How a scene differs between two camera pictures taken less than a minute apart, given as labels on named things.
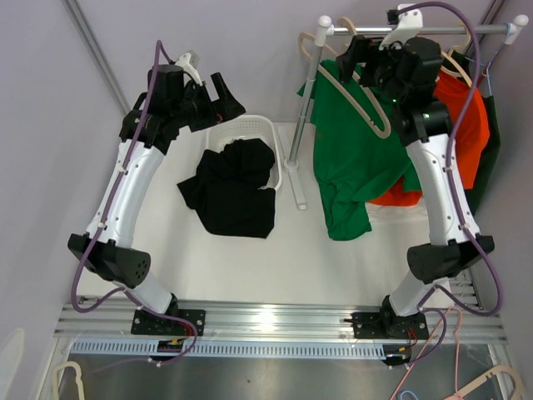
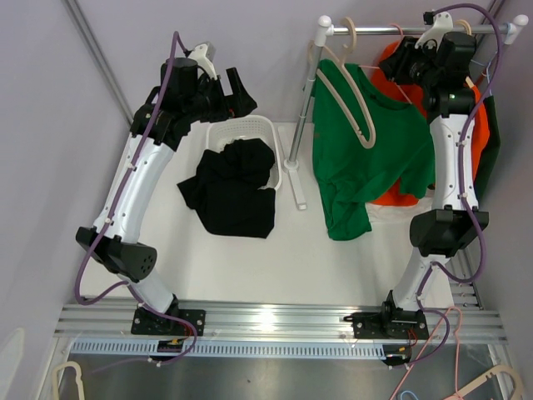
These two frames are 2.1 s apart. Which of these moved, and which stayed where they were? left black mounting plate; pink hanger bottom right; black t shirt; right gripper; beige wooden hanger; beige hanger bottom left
Moved: right gripper; beige wooden hanger
Stayed: beige hanger bottom left; left black mounting plate; pink hanger bottom right; black t shirt
